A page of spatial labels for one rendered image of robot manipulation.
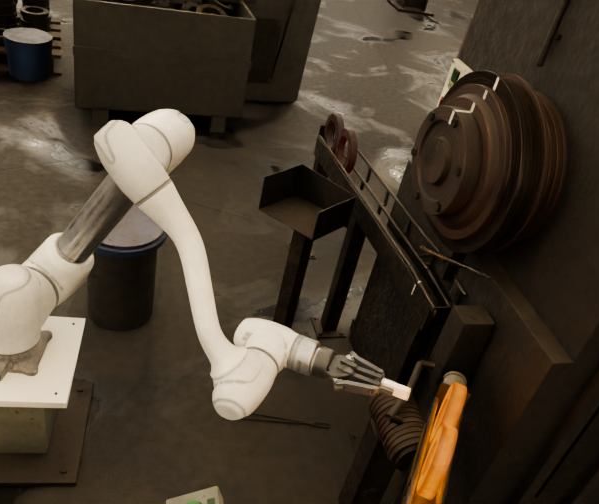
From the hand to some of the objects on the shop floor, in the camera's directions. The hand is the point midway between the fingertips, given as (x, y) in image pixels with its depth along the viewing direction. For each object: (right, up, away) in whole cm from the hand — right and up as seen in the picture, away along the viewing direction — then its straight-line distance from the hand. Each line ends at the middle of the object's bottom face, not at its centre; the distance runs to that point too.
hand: (395, 389), depth 146 cm
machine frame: (+43, -34, +91) cm, 107 cm away
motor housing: (-4, -53, +50) cm, 73 cm away
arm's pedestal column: (-112, -25, +52) cm, 126 cm away
